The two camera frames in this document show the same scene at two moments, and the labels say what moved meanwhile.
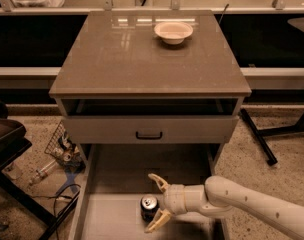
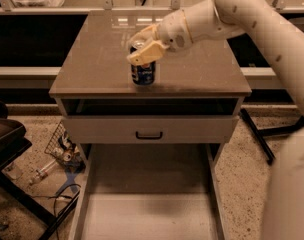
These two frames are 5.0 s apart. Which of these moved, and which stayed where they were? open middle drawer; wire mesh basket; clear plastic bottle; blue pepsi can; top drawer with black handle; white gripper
Moved: white gripper; blue pepsi can
Stayed: top drawer with black handle; clear plastic bottle; wire mesh basket; open middle drawer
